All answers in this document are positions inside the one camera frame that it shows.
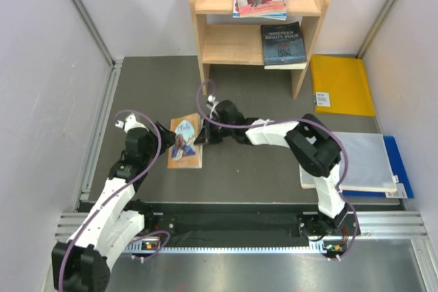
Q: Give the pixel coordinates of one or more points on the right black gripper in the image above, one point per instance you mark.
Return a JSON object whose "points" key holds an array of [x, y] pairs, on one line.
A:
{"points": [[207, 137]]}

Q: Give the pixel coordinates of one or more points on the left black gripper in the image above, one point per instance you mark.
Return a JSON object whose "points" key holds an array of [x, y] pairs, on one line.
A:
{"points": [[167, 137]]}

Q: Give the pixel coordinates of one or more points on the orange Othello picture book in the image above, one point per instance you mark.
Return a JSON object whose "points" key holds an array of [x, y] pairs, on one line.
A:
{"points": [[184, 154]]}

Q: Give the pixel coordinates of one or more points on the dark Nineteen Eighty-Four book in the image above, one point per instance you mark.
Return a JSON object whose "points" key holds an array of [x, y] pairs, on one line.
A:
{"points": [[283, 47]]}

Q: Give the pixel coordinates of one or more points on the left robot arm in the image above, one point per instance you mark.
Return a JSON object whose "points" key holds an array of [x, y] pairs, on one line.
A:
{"points": [[84, 262]]}

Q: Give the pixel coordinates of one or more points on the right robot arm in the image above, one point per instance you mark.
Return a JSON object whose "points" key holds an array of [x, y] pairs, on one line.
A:
{"points": [[316, 151]]}

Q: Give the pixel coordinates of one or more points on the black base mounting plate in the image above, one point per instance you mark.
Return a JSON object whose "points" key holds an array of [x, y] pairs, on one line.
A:
{"points": [[233, 225]]}

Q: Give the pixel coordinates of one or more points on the yellow file folder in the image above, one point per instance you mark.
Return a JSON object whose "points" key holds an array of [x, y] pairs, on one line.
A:
{"points": [[340, 86]]}

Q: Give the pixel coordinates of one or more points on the wooden two-tier shelf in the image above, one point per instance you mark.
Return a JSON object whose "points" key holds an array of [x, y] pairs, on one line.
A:
{"points": [[241, 44]]}

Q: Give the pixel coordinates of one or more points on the clear plastic file folder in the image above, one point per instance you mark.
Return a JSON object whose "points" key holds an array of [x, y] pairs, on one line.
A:
{"points": [[369, 168]]}

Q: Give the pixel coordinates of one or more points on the blue file folder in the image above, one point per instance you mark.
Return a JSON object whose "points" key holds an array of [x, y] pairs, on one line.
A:
{"points": [[404, 189]]}

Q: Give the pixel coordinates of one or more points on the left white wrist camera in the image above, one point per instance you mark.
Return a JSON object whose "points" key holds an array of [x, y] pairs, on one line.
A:
{"points": [[129, 123]]}

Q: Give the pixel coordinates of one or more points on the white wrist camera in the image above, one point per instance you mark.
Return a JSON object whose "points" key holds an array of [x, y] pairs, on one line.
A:
{"points": [[211, 105], [129, 123]]}

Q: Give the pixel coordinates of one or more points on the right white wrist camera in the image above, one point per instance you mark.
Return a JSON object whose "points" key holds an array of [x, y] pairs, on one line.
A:
{"points": [[211, 105]]}

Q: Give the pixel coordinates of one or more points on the aluminium front rail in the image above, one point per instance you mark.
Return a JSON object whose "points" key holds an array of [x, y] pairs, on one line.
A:
{"points": [[370, 225]]}

